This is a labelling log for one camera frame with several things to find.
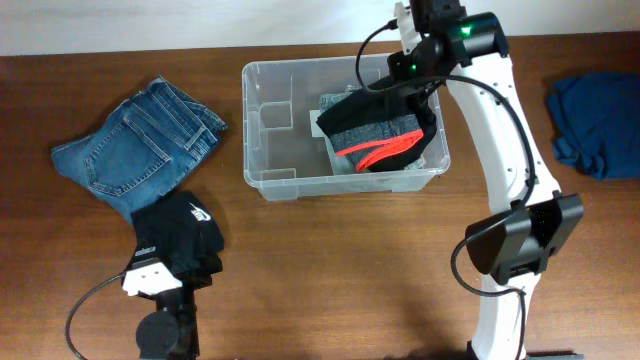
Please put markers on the white label in bin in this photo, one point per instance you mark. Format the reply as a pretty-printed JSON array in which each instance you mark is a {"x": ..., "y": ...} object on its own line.
[{"x": 316, "y": 131}]

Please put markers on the black garment with red trim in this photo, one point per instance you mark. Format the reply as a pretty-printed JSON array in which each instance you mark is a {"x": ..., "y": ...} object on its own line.
[{"x": 380, "y": 130}]

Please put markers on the dark blue folded jeans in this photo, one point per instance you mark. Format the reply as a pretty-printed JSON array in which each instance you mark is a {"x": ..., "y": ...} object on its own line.
[{"x": 147, "y": 146}]

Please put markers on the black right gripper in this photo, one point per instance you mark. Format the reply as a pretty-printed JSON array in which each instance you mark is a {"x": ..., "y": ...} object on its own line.
[{"x": 394, "y": 77}]

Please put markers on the clear plastic storage bin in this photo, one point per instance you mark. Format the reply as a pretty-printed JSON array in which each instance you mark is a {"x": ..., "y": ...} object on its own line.
[{"x": 280, "y": 157}]

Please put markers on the dark blue folded shirt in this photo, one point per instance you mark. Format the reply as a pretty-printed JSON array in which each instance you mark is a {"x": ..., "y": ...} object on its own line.
[{"x": 597, "y": 119}]

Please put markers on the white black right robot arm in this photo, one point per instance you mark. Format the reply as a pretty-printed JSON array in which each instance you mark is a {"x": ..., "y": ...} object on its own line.
[{"x": 531, "y": 218}]

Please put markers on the light blue jeans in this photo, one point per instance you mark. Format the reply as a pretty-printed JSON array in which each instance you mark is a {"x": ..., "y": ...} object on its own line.
[{"x": 335, "y": 102}]

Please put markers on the black Nike garment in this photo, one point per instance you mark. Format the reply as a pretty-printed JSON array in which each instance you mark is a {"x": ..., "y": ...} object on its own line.
[{"x": 179, "y": 231}]

